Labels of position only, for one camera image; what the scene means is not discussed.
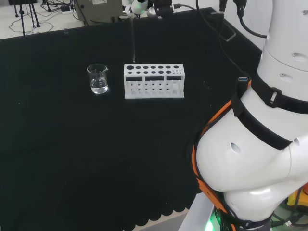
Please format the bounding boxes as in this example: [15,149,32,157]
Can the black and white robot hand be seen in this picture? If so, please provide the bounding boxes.
[124,0,161,19]

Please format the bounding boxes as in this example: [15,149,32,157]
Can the clear glass rod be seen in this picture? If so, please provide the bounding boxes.
[130,16,136,62]

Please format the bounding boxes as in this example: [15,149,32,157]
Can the white test tube rack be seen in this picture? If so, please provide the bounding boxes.
[123,63,185,100]

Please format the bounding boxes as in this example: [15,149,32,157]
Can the grey equipment case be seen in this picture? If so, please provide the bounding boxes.
[74,0,124,26]

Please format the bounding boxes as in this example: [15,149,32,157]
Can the clear glass beaker with water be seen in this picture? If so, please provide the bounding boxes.
[87,63,109,95]

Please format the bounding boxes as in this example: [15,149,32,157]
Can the black tripod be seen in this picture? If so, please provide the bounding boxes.
[13,0,41,37]

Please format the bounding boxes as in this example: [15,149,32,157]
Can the black bench cloth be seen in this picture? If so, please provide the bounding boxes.
[0,7,263,231]

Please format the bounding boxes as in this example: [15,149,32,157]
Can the white robot mounting platform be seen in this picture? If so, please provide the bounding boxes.
[178,192,226,231]

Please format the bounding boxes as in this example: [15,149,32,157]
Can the yellow stop button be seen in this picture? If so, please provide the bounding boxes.
[286,184,308,208]

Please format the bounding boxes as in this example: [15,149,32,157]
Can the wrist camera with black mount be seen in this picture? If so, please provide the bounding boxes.
[154,0,174,19]

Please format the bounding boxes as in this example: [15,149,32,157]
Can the thick black cable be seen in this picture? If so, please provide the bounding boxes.
[232,0,268,39]

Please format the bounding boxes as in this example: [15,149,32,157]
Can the black usb cable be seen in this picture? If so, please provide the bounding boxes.
[195,0,250,83]

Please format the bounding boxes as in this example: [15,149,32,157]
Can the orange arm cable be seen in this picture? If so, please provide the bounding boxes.
[192,79,253,231]

